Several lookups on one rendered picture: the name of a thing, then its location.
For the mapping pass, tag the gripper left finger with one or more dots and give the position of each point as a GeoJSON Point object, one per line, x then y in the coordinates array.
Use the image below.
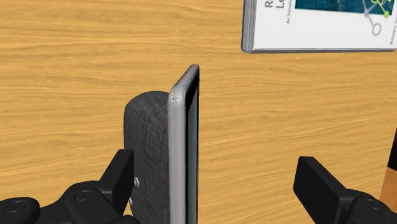
{"type": "Point", "coordinates": [102, 195]}

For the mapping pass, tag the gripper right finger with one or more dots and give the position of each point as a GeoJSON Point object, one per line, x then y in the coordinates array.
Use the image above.
{"type": "Point", "coordinates": [328, 192]}

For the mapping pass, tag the grey smart display with speaker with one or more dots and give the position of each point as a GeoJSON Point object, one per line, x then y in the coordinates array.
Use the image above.
{"type": "Point", "coordinates": [161, 149]}

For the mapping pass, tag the white book with teal cover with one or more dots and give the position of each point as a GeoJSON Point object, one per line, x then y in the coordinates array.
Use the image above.
{"type": "Point", "coordinates": [313, 31]}

